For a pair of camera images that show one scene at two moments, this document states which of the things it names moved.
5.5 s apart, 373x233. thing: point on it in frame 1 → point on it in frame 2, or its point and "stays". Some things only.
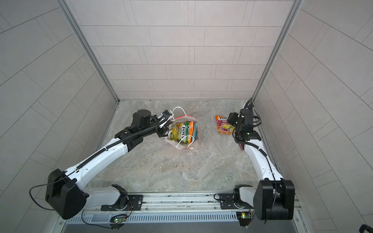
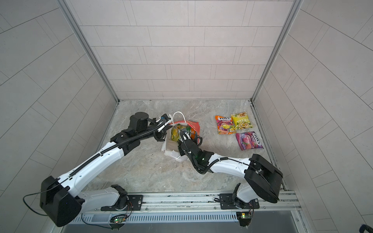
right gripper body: x=234 y=120 → x=182 y=150
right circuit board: x=245 y=218 stays
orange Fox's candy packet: x=224 y=127 stays
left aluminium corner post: x=84 y=37 stays
